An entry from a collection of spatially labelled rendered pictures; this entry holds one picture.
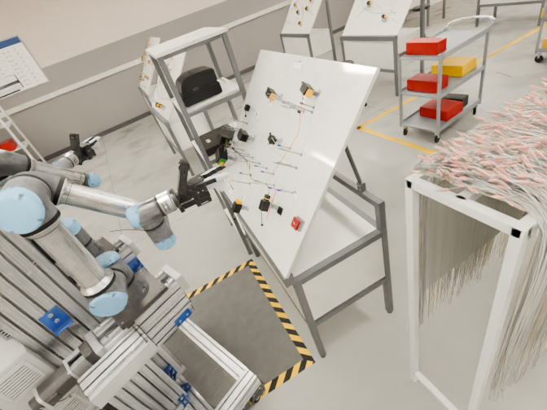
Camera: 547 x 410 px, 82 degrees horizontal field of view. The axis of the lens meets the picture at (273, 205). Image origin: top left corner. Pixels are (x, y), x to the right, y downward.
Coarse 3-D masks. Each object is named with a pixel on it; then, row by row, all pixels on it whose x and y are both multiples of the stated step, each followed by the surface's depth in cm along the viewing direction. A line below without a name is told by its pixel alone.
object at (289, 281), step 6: (222, 192) 241; (228, 198) 227; (240, 216) 206; (246, 228) 204; (252, 234) 188; (258, 240) 183; (264, 252) 176; (270, 258) 169; (276, 270) 164; (282, 276) 157; (288, 282) 157; (294, 282) 159
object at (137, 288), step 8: (136, 280) 128; (144, 280) 133; (128, 288) 125; (136, 288) 127; (144, 288) 130; (128, 296) 125; (136, 296) 127; (144, 296) 129; (128, 304) 126; (136, 304) 127
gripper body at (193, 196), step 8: (192, 184) 103; (192, 192) 103; (200, 192) 105; (208, 192) 105; (176, 200) 102; (184, 200) 105; (192, 200) 106; (200, 200) 106; (208, 200) 106; (184, 208) 108
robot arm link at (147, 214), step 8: (144, 200) 102; (152, 200) 101; (128, 208) 101; (136, 208) 100; (144, 208) 100; (152, 208) 101; (160, 208) 101; (128, 216) 99; (136, 216) 100; (144, 216) 100; (152, 216) 101; (160, 216) 103; (136, 224) 100; (144, 224) 102; (152, 224) 103
